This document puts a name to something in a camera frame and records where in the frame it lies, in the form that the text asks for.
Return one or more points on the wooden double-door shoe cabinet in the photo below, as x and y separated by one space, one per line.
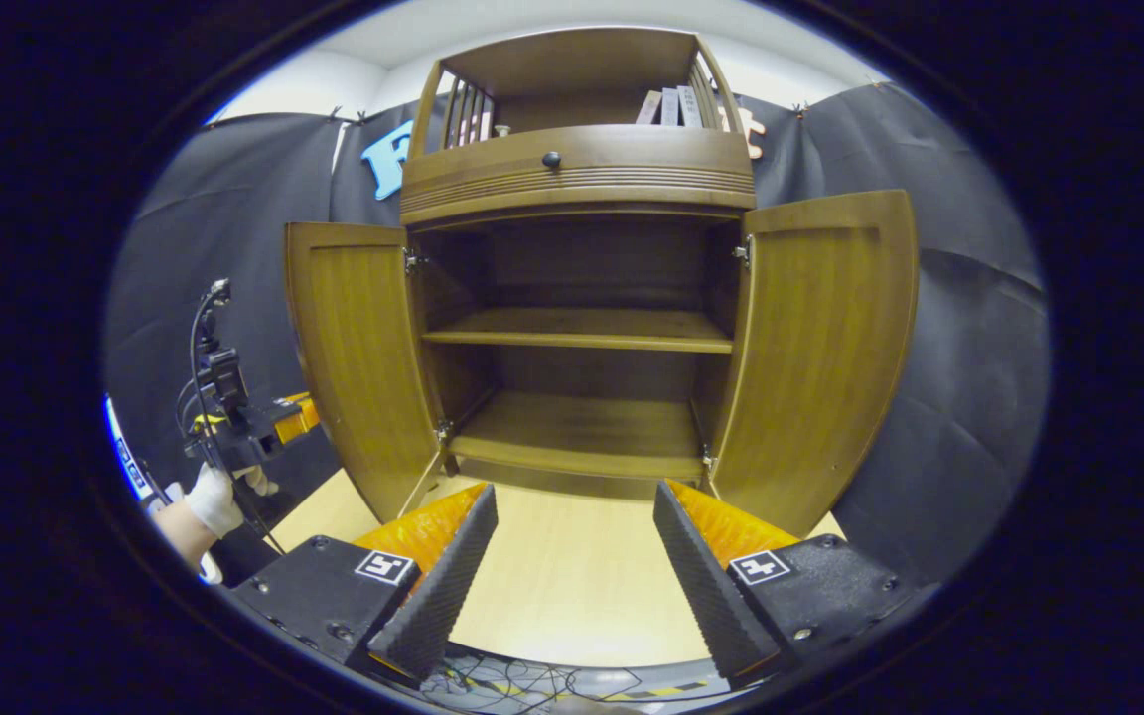
592 377

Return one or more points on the white book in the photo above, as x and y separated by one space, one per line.
689 106

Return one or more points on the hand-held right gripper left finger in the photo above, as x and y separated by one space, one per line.
443 596

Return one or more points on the wooden cabinet drawer with knob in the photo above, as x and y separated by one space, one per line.
632 154

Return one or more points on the grey book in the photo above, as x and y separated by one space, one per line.
669 107

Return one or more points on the wooden shoe cabinet door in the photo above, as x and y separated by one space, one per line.
820 348
354 348

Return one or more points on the metal door hinge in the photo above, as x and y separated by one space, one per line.
706 459
443 429
741 251
413 260

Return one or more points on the white and blue board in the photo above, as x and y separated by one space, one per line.
130 457

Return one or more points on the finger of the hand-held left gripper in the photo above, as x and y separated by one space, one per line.
296 419

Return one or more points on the wooden inner shelf board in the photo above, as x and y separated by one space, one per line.
582 328

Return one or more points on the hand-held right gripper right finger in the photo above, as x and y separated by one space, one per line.
706 596

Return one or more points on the pale purple book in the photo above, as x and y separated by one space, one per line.
648 109

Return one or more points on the black backdrop cloth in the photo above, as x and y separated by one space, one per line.
969 397

